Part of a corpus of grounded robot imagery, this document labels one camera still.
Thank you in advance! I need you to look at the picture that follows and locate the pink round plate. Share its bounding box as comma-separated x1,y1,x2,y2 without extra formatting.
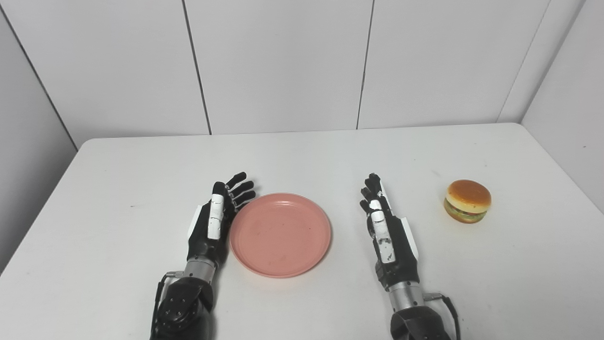
229,193,332,279

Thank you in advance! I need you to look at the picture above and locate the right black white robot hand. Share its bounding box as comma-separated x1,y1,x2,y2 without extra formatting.
359,173,420,292

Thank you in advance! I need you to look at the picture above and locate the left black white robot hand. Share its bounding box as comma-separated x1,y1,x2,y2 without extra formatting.
187,171,257,266

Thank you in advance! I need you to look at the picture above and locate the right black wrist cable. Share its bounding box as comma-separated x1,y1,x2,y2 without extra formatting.
423,292,461,340

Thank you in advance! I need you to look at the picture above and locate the toy hamburger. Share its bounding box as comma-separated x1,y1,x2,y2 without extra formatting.
443,179,492,225

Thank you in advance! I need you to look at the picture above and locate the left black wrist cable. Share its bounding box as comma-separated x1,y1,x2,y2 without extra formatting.
151,270,185,333

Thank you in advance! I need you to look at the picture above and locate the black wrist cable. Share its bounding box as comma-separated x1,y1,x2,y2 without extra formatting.
423,292,461,340
151,270,185,333

